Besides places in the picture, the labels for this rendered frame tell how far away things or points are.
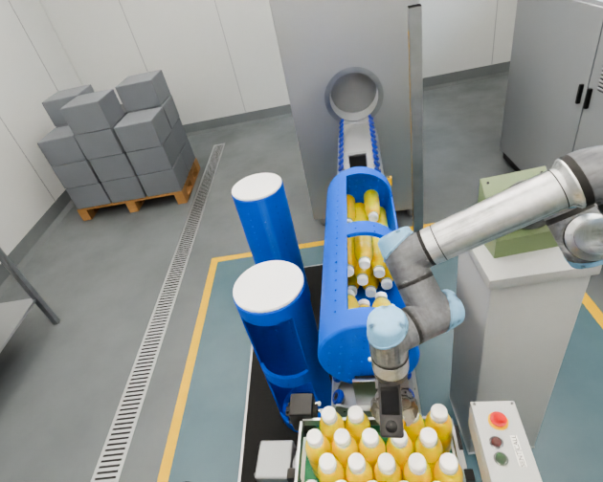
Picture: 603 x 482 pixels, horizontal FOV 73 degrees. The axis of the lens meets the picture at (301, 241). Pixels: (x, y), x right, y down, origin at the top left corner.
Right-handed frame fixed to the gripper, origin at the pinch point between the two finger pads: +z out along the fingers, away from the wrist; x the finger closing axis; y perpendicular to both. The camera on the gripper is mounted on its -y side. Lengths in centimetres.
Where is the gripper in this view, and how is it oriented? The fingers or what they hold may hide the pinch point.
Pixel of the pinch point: (395, 425)
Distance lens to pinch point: 105.8
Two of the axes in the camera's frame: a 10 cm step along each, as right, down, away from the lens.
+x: -9.8, 0.9, 1.8
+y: 0.8, -6.2, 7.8
